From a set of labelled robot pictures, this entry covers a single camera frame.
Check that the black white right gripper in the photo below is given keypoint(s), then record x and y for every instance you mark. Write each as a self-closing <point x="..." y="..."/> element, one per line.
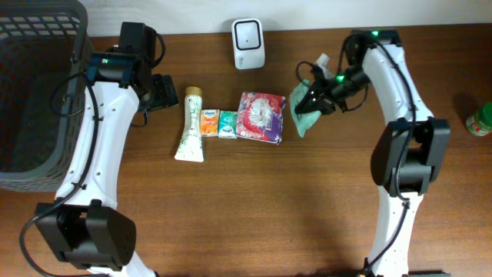
<point x="317" y="99"/>

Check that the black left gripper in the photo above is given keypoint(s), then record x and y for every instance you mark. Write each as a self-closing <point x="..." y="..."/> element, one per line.
<point x="165" y="91"/>

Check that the mint green wipes packet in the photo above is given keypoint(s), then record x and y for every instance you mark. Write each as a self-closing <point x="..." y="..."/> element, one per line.
<point x="303" y="122"/>

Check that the orange tissue packet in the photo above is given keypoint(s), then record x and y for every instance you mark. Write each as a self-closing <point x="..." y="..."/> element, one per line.
<point x="209" y="122"/>

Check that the red purple floral pack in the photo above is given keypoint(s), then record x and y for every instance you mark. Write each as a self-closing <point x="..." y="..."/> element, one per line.
<point x="260" y="117"/>

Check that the white tube with brown cap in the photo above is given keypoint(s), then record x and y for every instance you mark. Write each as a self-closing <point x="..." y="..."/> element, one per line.
<point x="190" y="146"/>

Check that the teal tissue packet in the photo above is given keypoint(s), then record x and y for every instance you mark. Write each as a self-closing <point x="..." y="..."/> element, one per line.
<point x="227" y="125"/>

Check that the green lid glass jar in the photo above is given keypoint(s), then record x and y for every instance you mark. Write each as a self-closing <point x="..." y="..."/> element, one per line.
<point x="479" y="123"/>

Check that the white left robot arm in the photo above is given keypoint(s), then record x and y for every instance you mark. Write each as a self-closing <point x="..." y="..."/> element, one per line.
<point x="83" y="226"/>

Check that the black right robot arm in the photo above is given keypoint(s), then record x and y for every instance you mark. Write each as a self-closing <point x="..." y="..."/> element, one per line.
<point x="409" y="154"/>

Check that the white black barcode scanner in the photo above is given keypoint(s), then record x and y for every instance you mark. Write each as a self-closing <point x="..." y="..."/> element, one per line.
<point x="248" y="43"/>

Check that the grey plastic mesh basket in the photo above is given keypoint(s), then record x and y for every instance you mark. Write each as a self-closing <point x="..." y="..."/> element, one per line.
<point x="44" y="48"/>

